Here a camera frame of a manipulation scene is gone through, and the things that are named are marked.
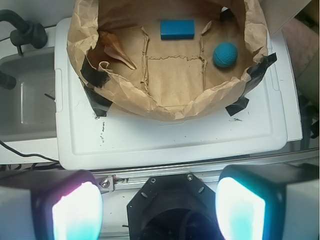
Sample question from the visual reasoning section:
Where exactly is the brown paper bag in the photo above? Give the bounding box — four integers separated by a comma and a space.
67, 0, 268, 121

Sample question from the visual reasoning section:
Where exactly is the blue rectangular block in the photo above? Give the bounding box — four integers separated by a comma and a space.
160, 19, 195, 40

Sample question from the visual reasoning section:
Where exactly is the black tape strip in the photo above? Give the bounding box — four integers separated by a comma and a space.
80, 57, 113, 117
241, 53, 277, 98
225, 96, 250, 116

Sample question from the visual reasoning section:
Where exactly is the white sink basin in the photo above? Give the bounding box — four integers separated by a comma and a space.
0, 47, 57, 142

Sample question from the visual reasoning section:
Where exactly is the black tape strip far right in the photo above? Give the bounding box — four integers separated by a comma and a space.
241, 53, 277, 98

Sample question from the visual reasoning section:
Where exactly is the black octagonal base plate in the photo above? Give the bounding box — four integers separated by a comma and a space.
126, 175, 224, 240

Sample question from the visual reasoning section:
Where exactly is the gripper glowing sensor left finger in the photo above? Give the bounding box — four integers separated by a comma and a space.
0, 170, 103, 240

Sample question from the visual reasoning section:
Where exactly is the aluminium rail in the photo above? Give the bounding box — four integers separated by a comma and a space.
92, 148, 320, 193

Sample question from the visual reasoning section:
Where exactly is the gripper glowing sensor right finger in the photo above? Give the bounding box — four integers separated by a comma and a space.
215, 163, 320, 240

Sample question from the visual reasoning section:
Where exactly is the blue dimpled ball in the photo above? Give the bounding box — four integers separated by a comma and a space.
213, 42, 238, 68

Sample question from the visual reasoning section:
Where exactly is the white plastic bin lid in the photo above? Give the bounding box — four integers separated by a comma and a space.
54, 18, 287, 170

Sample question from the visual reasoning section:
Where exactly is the orange spiral seashell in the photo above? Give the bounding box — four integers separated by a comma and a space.
99, 31, 137, 70

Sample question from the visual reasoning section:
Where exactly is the black tape strip left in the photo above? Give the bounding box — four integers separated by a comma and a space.
80, 57, 113, 117

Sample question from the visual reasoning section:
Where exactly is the black faucet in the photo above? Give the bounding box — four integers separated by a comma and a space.
0, 9, 48, 56

